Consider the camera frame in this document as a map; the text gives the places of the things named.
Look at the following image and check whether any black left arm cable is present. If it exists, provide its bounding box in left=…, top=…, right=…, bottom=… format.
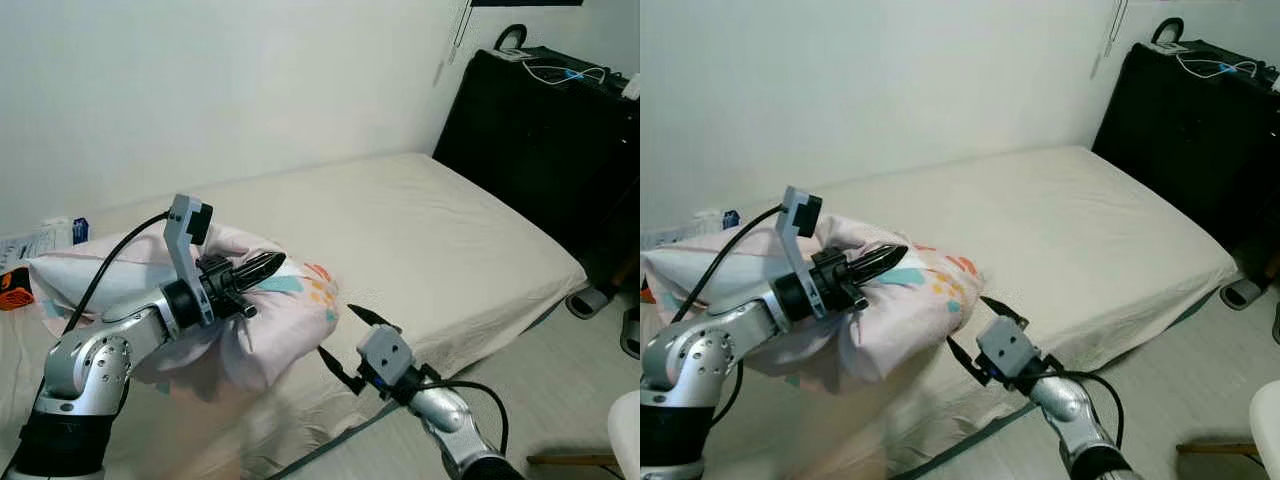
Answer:
left=62, top=209, right=173, bottom=337
left=669, top=204, right=787, bottom=327

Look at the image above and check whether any grey slipper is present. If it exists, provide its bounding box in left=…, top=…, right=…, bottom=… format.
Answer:
left=619, top=304, right=641, bottom=360
left=1219, top=277, right=1267, bottom=312
left=566, top=284, right=612, bottom=322

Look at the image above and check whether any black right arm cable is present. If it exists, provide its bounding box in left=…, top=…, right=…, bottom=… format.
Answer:
left=1048, top=369, right=1127, bottom=451
left=420, top=378, right=511, bottom=459

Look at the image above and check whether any brown wooden bar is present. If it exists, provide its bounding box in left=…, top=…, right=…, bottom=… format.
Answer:
left=1176, top=442, right=1261, bottom=459
left=526, top=451, right=617, bottom=469

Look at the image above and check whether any blue white package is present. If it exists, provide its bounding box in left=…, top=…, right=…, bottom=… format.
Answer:
left=0, top=217, right=90, bottom=267
left=640, top=207, right=742, bottom=252

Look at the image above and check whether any white charging cable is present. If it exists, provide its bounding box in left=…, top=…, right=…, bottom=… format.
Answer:
left=524, top=58, right=611, bottom=89
left=1176, top=51, right=1261, bottom=81

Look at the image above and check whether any pink white patterned pillow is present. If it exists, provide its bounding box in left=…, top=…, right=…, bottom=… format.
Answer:
left=640, top=213, right=977, bottom=387
left=28, top=222, right=341, bottom=396

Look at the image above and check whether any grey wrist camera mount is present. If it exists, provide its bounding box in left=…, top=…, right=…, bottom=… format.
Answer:
left=164, top=193, right=215, bottom=328
left=779, top=186, right=825, bottom=322
left=356, top=324, right=417, bottom=392
left=974, top=314, right=1042, bottom=387

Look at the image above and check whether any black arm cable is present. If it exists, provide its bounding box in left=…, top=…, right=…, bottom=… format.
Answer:
left=669, top=204, right=787, bottom=327
left=1048, top=369, right=1127, bottom=451
left=420, top=378, right=511, bottom=459
left=62, top=209, right=173, bottom=337

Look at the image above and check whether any large black case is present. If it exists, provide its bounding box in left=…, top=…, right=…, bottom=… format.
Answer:
left=1089, top=40, right=1280, bottom=287
left=432, top=46, right=641, bottom=293

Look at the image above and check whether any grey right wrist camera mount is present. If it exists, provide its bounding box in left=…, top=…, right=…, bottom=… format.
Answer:
left=356, top=324, right=417, bottom=392
left=974, top=314, right=1042, bottom=387

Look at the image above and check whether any white plastic chair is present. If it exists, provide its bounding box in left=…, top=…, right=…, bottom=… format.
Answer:
left=608, top=390, right=641, bottom=480
left=1248, top=380, right=1280, bottom=480

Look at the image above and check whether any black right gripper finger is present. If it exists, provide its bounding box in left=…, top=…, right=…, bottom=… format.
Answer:
left=980, top=295, right=1030, bottom=325
left=347, top=304, right=403, bottom=333
left=317, top=345, right=367, bottom=398
left=945, top=335, right=987, bottom=388

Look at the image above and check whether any white hanging cord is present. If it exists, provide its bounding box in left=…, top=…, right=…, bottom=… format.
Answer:
left=1089, top=0, right=1130, bottom=82
left=432, top=0, right=473, bottom=87

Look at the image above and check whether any grey green floor mat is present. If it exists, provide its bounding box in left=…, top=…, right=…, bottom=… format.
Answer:
left=262, top=295, right=566, bottom=480

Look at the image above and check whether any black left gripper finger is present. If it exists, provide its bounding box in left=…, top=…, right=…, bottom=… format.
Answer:
left=850, top=243, right=909, bottom=273
left=235, top=253, right=288, bottom=280
left=236, top=265, right=283, bottom=294
left=850, top=256, right=903, bottom=287

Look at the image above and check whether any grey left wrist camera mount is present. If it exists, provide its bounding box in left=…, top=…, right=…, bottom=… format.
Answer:
left=779, top=186, right=825, bottom=322
left=164, top=193, right=215, bottom=328

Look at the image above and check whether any cream sheeted mattress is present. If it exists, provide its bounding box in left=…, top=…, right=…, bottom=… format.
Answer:
left=640, top=145, right=1242, bottom=480
left=0, top=152, right=589, bottom=480

